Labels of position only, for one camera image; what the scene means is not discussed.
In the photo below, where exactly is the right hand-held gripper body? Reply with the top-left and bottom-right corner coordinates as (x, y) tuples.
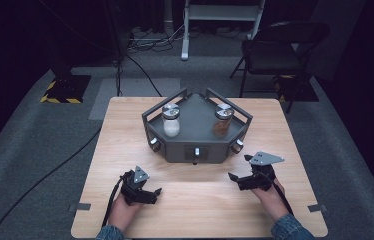
(237, 151), (286, 192)

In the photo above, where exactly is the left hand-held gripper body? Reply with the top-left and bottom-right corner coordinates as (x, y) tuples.
(120, 165), (159, 206)

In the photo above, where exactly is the glass jar with brown contents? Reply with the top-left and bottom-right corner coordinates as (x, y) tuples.
(211, 102), (235, 138)

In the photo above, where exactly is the dark grey corner shelf rack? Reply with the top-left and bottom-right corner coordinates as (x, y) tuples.
(141, 87), (254, 165)

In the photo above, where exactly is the glass jar with white contents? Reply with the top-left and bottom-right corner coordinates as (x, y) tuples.
(161, 102), (182, 139)

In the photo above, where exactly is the person's right hand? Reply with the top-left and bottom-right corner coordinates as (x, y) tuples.
(250, 178), (292, 223)

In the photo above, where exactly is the person's left hand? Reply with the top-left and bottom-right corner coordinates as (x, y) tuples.
(107, 193), (143, 233)

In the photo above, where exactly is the grey tape strip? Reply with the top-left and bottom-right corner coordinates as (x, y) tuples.
(68, 202), (92, 213)
(307, 203), (328, 214)

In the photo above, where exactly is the black base with hazard tape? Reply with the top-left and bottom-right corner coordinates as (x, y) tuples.
(40, 74), (92, 105)
(274, 74), (320, 103)

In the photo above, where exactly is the grey floor mat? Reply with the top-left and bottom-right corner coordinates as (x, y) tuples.
(88, 77), (182, 121)

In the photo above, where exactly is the black folding chair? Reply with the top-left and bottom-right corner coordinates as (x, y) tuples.
(229, 21), (331, 114)

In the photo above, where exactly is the black stand pole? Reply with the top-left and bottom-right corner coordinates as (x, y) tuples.
(114, 58), (124, 98)

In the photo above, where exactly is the white metal stand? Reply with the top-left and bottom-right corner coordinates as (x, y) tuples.
(180, 0), (267, 61)

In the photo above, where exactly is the left hand-held gripper cable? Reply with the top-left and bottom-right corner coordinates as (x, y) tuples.
(100, 171), (133, 229)

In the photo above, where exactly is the hand-held gripper cable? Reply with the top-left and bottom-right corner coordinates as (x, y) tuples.
(100, 171), (133, 229)
(263, 171), (295, 217)

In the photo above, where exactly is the right hand-held gripper cable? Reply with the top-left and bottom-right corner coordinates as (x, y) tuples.
(263, 171), (295, 217)

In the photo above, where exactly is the long black floor cable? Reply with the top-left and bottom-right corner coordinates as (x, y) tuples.
(0, 126), (103, 240)

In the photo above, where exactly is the bundle of floor cables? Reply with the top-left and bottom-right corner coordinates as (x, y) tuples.
(128, 24), (184, 53)

